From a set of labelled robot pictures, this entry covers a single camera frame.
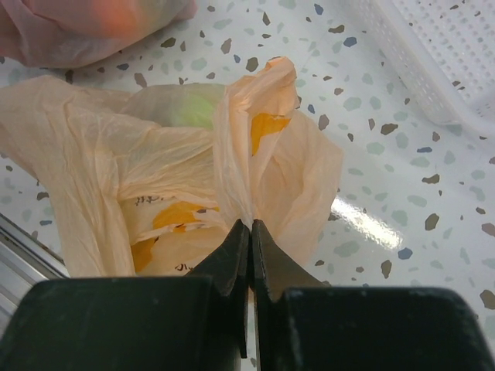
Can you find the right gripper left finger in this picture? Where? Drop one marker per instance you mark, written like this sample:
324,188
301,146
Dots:
227,266

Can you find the pink plastic bag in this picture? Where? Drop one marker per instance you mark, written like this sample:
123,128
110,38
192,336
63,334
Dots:
71,34

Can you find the orange plastic bag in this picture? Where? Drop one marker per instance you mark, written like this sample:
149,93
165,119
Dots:
150,182

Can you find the aluminium mounting rail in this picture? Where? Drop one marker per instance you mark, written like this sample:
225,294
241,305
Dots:
24,262

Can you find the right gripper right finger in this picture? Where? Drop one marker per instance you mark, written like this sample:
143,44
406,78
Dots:
276,277

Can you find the white plastic basket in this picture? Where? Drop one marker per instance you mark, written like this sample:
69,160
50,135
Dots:
443,51

